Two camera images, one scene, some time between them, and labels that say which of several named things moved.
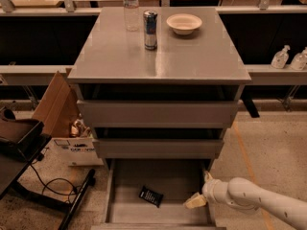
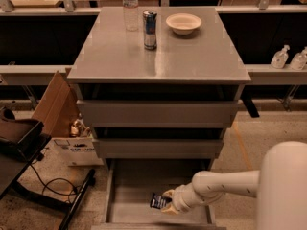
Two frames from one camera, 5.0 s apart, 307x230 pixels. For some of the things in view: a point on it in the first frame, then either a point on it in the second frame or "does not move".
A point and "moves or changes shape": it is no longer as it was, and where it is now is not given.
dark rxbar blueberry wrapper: x=151 y=196 moves or changes shape
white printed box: x=78 y=151 does not move
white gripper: x=210 y=190 -> x=180 y=198
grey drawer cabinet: x=159 y=86 does not move
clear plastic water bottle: x=130 y=4 does not move
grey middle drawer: x=155 y=149 does not move
